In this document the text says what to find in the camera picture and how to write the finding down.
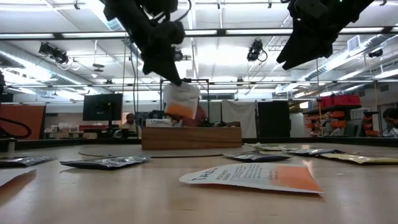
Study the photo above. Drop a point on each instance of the green yellow tea packet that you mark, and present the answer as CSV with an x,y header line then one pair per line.
x,y
273,147

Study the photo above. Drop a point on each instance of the red storage shelf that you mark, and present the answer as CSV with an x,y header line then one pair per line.
x,y
340,100

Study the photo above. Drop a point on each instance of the black ceiling spotlight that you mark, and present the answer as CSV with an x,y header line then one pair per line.
x,y
56,54

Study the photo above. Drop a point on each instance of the black partition panel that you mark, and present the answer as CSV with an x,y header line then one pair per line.
x,y
273,119

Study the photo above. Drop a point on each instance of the small grey post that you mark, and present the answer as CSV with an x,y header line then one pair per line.
x,y
11,145

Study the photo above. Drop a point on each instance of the black ceiling camera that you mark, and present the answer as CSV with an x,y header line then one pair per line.
x,y
255,49
178,55

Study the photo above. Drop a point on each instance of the white hanging cloth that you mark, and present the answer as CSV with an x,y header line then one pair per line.
x,y
239,118

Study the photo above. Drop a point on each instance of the black computer monitor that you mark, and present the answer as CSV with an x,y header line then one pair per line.
x,y
102,107

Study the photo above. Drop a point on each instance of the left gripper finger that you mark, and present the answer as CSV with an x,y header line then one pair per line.
x,y
161,70

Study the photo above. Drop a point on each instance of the wooden three-compartment tea box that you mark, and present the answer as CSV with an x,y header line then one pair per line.
x,y
191,138

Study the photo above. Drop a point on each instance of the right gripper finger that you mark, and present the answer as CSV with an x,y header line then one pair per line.
x,y
295,39
304,56

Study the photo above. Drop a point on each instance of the dark blue tea packet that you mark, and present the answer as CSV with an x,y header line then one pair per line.
x,y
105,162
256,157
314,152
25,161

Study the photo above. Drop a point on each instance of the overhead light beam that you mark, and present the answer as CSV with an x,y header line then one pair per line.
x,y
221,32

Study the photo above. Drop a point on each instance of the white orange Tazo tea packet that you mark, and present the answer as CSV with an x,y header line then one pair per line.
x,y
182,102
158,123
248,177

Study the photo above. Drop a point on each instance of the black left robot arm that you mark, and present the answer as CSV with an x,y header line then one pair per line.
x,y
124,12

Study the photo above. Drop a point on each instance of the black aluminium table frame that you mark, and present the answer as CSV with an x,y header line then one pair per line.
x,y
311,141

